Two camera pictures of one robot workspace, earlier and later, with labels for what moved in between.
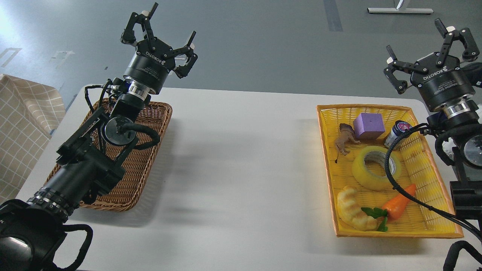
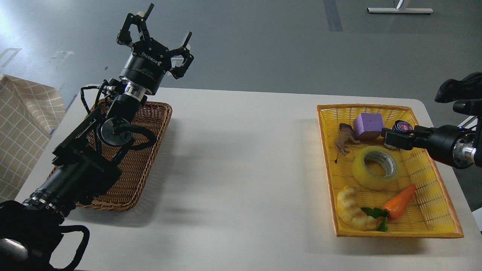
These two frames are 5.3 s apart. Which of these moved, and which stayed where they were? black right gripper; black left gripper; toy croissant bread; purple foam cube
Moved: black right gripper
Stayed: toy croissant bread; black left gripper; purple foam cube
